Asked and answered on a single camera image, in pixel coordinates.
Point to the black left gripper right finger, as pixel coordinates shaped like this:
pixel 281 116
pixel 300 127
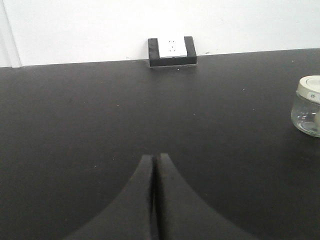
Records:
pixel 183 215

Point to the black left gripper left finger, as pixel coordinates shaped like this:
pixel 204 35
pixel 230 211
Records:
pixel 128 216

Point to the glass jar with white lid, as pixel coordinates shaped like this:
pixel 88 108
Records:
pixel 305 112

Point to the black framed power outlet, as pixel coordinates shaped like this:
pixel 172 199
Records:
pixel 171 51

